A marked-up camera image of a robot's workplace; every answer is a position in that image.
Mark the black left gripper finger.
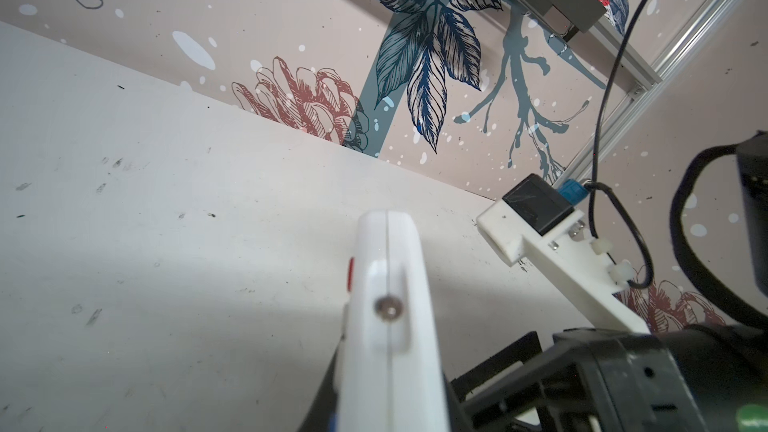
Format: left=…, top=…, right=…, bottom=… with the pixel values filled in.
left=297, top=344, right=341, bottom=432

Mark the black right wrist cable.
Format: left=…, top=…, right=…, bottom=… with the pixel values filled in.
left=584, top=0, right=688, bottom=290

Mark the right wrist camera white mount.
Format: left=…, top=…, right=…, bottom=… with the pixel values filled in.
left=476, top=174, right=649, bottom=333

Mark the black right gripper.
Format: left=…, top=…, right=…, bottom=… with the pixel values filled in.
left=450, top=327, right=767, bottom=431

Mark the aluminium top cross bar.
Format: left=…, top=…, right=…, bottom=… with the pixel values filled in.
left=569, top=17, right=662, bottom=97

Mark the white remote control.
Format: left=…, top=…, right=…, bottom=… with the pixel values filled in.
left=334, top=210, right=450, bottom=431

